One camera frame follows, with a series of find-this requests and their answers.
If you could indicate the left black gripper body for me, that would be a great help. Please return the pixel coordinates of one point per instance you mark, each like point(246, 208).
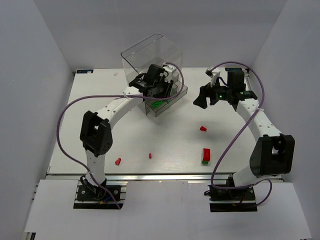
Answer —
point(164, 88)

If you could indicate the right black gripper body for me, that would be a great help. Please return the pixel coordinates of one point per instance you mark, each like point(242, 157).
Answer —
point(208, 93)

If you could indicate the clear acrylic cover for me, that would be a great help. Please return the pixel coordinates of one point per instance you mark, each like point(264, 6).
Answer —
point(154, 49)

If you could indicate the green lego brick long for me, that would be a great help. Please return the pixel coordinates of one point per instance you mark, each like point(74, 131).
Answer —
point(158, 103)

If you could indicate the grey drawer trays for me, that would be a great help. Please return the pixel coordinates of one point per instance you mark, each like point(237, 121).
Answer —
point(179, 90)

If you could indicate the red white green lego stack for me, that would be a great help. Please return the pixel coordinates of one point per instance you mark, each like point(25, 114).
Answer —
point(205, 156)

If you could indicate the red cone lego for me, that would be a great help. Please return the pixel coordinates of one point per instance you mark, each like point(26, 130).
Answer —
point(118, 161)
point(202, 128)

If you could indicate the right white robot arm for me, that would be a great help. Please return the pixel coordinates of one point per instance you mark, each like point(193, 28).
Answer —
point(273, 152)

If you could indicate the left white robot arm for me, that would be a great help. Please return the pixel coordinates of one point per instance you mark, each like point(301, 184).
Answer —
point(96, 129)

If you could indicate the right blue label sticker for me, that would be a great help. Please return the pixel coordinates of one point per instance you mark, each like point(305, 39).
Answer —
point(233, 69)

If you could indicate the blue label sticker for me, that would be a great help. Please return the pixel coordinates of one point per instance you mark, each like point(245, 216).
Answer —
point(233, 69)
point(84, 71)

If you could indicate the left blue label sticker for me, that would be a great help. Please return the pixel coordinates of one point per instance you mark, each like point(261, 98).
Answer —
point(84, 71)

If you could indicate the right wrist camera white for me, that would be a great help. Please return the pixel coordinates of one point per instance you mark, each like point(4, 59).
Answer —
point(214, 74)

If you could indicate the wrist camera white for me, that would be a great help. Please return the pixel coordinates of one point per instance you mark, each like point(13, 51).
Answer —
point(169, 71)
point(214, 74)

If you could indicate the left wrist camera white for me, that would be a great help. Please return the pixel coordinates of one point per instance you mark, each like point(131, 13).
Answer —
point(169, 71)

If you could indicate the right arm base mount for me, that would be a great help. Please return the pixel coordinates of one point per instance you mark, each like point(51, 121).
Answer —
point(231, 200)

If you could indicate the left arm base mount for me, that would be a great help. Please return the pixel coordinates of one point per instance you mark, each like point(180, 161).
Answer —
point(90, 196)

